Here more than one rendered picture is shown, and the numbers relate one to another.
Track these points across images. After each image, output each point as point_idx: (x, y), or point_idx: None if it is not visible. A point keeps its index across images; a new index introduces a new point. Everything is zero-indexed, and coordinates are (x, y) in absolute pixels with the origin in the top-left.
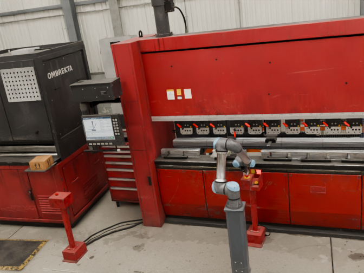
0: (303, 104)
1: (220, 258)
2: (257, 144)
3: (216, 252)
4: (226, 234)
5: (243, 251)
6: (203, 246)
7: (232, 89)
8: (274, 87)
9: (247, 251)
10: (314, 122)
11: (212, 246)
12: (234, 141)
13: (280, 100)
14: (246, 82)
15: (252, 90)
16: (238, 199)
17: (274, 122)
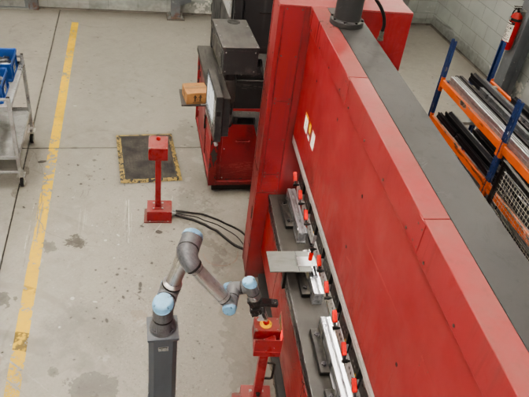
0: (358, 317)
1: (190, 369)
2: None
3: (205, 361)
4: (253, 362)
5: (149, 384)
6: (215, 340)
7: (331, 188)
8: (352, 244)
9: (165, 392)
10: (355, 364)
11: (216, 352)
12: (184, 253)
13: (349, 273)
14: (341, 196)
15: (340, 216)
16: (156, 323)
17: (335, 297)
